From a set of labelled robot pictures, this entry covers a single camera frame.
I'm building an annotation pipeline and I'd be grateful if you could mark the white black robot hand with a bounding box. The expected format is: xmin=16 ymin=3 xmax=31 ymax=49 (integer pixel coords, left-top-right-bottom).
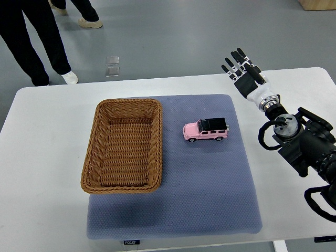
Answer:
xmin=221 ymin=48 xmax=279 ymax=109

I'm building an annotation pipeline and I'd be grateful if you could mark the pink toy car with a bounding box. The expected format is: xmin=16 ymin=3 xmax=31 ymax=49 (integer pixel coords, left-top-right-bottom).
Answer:
xmin=183 ymin=118 xmax=230 ymax=142

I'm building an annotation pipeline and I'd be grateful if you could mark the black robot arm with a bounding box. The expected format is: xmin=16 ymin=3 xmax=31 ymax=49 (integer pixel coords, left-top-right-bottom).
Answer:
xmin=222 ymin=48 xmax=335 ymax=207

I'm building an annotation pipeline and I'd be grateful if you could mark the brown wicker basket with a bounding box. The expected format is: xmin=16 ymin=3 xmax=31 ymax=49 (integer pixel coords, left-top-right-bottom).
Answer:
xmin=81 ymin=98 xmax=163 ymax=194

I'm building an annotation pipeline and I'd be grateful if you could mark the wooden furniture corner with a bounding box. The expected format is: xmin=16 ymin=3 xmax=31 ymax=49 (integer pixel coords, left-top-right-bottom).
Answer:
xmin=298 ymin=0 xmax=336 ymax=11

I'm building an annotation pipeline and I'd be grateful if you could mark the blue-grey cushion mat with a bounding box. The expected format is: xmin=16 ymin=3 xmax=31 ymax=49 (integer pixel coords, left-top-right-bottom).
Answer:
xmin=87 ymin=94 xmax=263 ymax=240

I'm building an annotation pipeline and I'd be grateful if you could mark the lower floor plate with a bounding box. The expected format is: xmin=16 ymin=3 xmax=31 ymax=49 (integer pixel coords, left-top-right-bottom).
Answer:
xmin=106 ymin=66 xmax=120 ymax=77

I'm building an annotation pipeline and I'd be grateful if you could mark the floor plate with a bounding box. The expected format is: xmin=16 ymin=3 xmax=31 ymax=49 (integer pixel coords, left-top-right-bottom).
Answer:
xmin=106 ymin=66 xmax=120 ymax=77
xmin=106 ymin=56 xmax=119 ymax=66

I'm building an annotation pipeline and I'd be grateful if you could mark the upper floor plate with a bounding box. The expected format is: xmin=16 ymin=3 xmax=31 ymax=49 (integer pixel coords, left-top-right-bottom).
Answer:
xmin=106 ymin=56 xmax=119 ymax=66

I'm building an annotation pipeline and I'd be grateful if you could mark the white table leg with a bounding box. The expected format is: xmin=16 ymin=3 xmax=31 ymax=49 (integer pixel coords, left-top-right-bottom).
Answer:
xmin=272 ymin=240 xmax=288 ymax=252

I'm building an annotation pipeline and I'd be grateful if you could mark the table control panel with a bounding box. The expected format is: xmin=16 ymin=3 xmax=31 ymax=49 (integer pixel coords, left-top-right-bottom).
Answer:
xmin=314 ymin=236 xmax=336 ymax=243

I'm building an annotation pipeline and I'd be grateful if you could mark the person in black trousers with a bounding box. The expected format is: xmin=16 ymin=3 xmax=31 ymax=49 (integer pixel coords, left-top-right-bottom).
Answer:
xmin=0 ymin=0 xmax=79 ymax=87

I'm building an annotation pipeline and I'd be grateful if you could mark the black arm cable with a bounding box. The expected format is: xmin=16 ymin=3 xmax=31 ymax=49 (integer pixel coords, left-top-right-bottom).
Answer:
xmin=258 ymin=119 xmax=336 ymax=220

